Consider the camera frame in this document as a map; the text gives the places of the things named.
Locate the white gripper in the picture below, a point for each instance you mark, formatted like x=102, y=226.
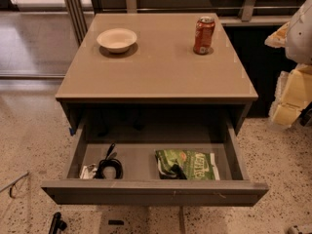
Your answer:
x=301, y=38

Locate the green jalapeno chip bag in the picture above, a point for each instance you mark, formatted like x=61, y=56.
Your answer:
x=186, y=164

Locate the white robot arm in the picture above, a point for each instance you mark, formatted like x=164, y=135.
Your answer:
x=299, y=37

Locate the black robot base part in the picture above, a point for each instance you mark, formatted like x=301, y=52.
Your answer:
x=57, y=224

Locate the orange soda can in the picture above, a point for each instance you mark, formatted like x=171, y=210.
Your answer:
x=205, y=27

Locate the white paper bowl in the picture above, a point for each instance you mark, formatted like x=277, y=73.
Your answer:
x=117, y=40

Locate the metal railing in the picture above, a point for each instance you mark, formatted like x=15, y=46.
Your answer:
x=244, y=12

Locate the crumpled white wrapper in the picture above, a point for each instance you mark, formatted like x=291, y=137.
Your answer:
x=88, y=172

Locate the metal window frame post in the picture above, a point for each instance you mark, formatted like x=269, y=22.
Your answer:
x=75, y=11

